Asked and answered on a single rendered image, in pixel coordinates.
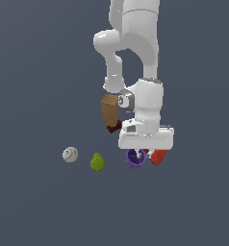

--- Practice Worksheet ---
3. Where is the dark red block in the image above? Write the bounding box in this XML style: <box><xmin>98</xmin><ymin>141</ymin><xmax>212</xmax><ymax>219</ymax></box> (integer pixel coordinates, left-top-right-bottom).
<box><xmin>106</xmin><ymin>119</ymin><xmax>123</xmax><ymax>135</ymax></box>

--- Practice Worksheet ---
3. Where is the white baseball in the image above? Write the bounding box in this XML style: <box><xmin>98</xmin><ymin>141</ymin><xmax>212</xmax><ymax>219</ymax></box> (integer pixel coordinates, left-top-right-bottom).
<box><xmin>62</xmin><ymin>146</ymin><xmax>80</xmax><ymax>163</ymax></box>

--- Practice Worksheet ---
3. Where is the brown cardboard box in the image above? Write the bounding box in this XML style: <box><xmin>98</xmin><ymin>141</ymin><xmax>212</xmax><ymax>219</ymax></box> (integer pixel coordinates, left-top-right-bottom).
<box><xmin>100</xmin><ymin>93</ymin><xmax>120</xmax><ymax>128</ymax></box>

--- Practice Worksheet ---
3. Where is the green pear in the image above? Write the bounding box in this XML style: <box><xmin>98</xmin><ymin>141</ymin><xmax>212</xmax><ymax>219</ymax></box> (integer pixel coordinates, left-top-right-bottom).
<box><xmin>89</xmin><ymin>152</ymin><xmax>106</xmax><ymax>172</ymax></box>

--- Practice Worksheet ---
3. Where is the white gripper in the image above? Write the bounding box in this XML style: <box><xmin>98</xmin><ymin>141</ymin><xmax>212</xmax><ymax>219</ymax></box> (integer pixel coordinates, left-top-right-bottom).
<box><xmin>117</xmin><ymin>124</ymin><xmax>175</xmax><ymax>160</ymax></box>

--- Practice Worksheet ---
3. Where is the purple cup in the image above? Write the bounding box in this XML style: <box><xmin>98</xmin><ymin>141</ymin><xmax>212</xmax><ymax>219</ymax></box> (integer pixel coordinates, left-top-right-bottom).
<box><xmin>125</xmin><ymin>148</ymin><xmax>147</xmax><ymax>170</ymax></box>

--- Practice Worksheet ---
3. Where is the red cup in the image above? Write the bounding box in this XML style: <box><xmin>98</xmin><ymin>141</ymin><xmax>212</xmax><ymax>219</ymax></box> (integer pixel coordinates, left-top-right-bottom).
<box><xmin>142</xmin><ymin>148</ymin><xmax>169</xmax><ymax>166</ymax></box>

